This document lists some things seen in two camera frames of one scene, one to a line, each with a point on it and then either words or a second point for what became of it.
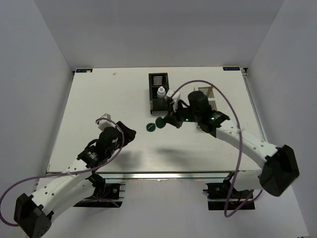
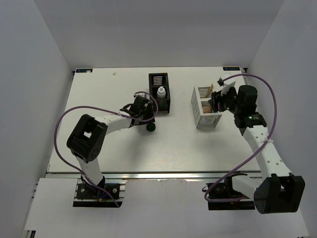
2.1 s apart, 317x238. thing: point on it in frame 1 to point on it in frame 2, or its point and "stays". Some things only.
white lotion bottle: (161, 92) stays
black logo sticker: (231, 68) stays
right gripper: (172, 117) to (216, 97)
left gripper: (130, 134) to (149, 111)
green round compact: (150, 127) stays
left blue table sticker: (84, 70) stays
